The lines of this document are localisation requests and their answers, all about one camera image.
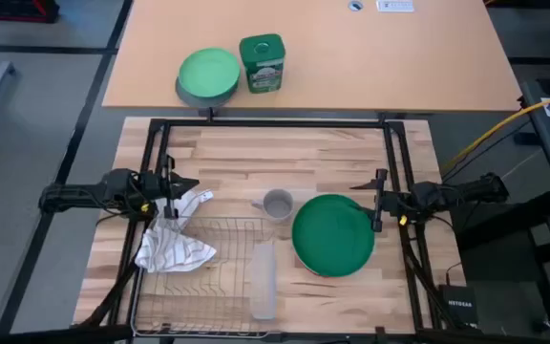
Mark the light wood desk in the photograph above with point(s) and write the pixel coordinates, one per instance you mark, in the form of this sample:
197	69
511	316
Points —
375	57

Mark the grey desk grommet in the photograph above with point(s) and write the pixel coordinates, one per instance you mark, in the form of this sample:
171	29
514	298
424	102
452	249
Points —
355	6

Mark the white label plate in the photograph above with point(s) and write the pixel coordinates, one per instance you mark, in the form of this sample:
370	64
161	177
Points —
394	6

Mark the black and red crate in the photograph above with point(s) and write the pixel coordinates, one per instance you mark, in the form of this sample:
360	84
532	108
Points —
17	10

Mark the grey patterned mug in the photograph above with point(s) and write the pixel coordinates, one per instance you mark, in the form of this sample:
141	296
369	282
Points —
279	209

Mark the black network switch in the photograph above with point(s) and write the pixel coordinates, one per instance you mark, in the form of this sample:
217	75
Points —
459	306

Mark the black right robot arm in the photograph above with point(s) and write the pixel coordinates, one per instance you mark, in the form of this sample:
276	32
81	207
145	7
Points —
471	191

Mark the green detergent tub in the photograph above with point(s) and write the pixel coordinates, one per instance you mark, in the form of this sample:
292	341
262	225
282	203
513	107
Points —
263	62

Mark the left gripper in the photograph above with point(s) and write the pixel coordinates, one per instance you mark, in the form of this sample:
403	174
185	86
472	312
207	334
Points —
153	188

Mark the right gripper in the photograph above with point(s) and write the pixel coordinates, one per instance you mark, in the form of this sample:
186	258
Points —
396	200

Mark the clear plastic cutlery holder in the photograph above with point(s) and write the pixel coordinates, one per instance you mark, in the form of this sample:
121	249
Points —
263	286

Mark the white striped dish towel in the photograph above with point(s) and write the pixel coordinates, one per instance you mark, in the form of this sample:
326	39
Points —
170	248

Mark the black metal table frame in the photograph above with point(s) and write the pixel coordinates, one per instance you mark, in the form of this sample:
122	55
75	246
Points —
184	122

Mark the dark green plate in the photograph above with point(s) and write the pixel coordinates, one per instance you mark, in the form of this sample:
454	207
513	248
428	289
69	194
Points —
332	236

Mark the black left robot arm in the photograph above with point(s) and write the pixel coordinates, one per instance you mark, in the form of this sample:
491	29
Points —
79	196

